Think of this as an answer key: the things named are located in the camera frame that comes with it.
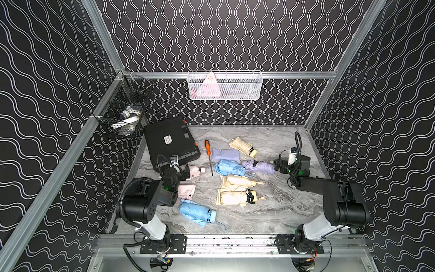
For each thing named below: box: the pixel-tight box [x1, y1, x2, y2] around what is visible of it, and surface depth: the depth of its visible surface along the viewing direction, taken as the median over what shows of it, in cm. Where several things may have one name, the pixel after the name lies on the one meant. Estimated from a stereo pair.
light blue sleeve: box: [214, 158, 247, 176], surface depth 97 cm
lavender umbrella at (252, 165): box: [241, 159, 276, 174], surface depth 97 cm
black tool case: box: [143, 117, 202, 171], surface depth 105 cm
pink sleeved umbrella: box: [189, 166, 206, 180], surface depth 94 cm
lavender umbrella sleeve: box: [211, 147, 240, 163], surface depth 106 cm
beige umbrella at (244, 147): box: [228, 136, 258, 158], surface depth 106 cm
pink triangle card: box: [195, 71, 221, 97], surface depth 91 cm
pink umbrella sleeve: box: [177, 184, 196, 201], surface depth 87 cm
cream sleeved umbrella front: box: [219, 174, 266, 190], surface depth 92 cm
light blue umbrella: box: [178, 198, 217, 227], surface depth 81 cm
